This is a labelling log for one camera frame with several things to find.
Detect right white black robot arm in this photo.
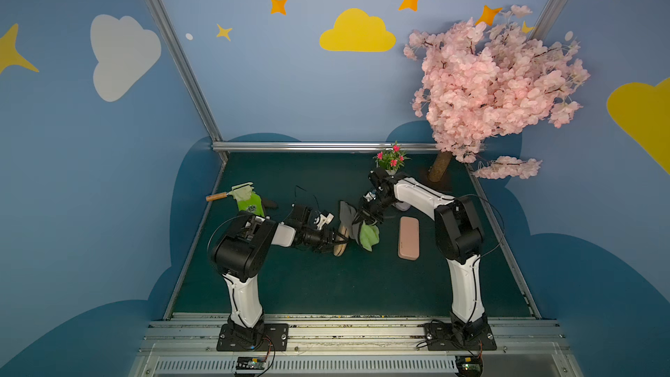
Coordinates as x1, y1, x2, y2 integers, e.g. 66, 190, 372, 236
352, 168, 488, 340

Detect pink eyeglass case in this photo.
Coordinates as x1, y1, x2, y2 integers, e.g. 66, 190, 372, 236
398, 216, 420, 261

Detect small potted pink flowers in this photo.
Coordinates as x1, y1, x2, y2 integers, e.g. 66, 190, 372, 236
373, 142, 408, 175

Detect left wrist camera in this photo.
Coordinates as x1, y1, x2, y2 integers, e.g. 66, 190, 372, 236
314, 212, 334, 230

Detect right green circuit board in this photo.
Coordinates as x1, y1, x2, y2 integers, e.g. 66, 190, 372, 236
455, 356, 483, 377

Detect aluminium front rail frame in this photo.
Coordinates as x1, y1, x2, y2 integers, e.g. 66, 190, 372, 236
130, 313, 583, 376

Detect beige cork eyeglass case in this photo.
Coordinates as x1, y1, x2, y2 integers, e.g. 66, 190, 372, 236
333, 223, 351, 257

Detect pink cherry blossom tree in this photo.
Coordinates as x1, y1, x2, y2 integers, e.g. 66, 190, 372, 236
403, 5, 590, 183

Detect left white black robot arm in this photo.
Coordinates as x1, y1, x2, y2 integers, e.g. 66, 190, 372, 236
208, 204, 349, 346

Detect wooden handled garden trowel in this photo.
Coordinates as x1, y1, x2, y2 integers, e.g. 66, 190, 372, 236
206, 183, 254, 202

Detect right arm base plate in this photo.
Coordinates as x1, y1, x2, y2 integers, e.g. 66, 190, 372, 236
422, 320, 497, 353

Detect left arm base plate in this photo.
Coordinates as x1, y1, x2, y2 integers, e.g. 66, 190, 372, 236
216, 321, 289, 352

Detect green black work glove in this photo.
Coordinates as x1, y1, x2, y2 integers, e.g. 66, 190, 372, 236
237, 192, 278, 217

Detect grey green microfibre cloth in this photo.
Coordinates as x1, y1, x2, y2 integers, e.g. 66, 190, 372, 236
338, 201, 380, 251

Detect purple eyeglass case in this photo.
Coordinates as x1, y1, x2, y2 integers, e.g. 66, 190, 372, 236
394, 202, 412, 212

